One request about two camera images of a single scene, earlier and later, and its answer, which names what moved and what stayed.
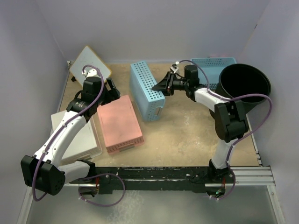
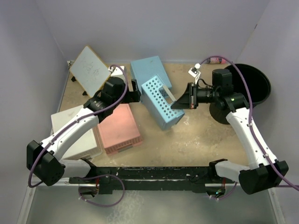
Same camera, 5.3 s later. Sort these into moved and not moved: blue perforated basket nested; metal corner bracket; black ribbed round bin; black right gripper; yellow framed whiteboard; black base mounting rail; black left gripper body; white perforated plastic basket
Moved: blue perforated basket nested; black left gripper body; black right gripper
Not moved: metal corner bracket; white perforated plastic basket; black ribbed round bin; yellow framed whiteboard; black base mounting rail
